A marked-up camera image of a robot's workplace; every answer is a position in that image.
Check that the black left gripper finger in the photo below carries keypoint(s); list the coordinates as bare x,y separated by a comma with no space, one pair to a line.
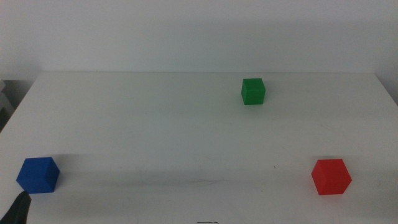
17,211

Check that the blue cube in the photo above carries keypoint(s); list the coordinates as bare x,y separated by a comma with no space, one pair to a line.
37,175

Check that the green cube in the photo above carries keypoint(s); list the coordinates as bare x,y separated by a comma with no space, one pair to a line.
253,91

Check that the red cube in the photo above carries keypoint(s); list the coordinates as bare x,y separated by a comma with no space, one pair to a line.
331,177

